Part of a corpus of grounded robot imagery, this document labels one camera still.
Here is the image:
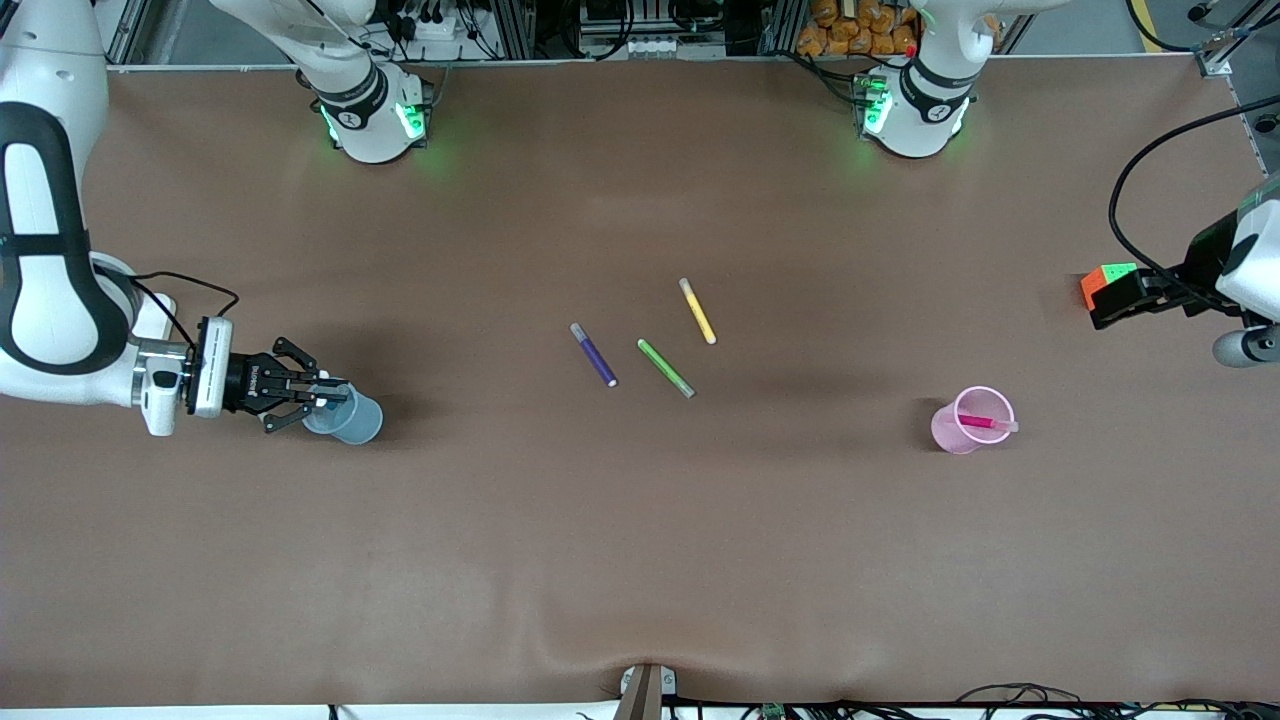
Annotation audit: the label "pink plastic cup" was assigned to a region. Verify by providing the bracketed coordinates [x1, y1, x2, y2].
[930, 386, 1016, 456]

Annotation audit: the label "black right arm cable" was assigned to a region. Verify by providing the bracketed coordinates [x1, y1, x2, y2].
[125, 270, 241, 351]

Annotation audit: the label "orange packed bags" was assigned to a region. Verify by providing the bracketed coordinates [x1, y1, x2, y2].
[795, 0, 921, 58]

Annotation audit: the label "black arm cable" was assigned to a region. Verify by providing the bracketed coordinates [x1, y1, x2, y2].
[1108, 95, 1280, 301]
[125, 270, 241, 351]

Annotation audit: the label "black floor cables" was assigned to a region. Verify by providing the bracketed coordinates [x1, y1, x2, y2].
[955, 683, 1280, 720]

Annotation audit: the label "grey equipment box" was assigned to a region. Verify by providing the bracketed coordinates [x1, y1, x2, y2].
[578, 0, 691, 59]

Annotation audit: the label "light blue plastic cup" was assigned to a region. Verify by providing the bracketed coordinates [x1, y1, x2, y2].
[302, 385, 384, 446]

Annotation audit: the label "green marker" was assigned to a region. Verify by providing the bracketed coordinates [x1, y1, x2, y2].
[637, 339, 696, 399]

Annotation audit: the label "brown metal bracket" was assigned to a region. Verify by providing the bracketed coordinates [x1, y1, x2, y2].
[618, 663, 679, 720]

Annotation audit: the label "purple marker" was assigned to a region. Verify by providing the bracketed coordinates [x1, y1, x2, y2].
[569, 322, 618, 389]

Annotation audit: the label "white power strip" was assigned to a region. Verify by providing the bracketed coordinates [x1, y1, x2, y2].
[388, 3, 471, 41]

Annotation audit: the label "aluminium frame post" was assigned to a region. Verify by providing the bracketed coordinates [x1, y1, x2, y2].
[497, 0, 536, 61]
[768, 0, 806, 56]

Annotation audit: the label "colourful puzzle cube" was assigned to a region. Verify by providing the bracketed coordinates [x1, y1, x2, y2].
[1080, 263, 1141, 311]

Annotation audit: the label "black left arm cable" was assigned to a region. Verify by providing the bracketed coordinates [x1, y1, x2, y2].
[1108, 95, 1280, 301]

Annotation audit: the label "yellow marker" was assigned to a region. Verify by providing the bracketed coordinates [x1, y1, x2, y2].
[678, 278, 718, 346]

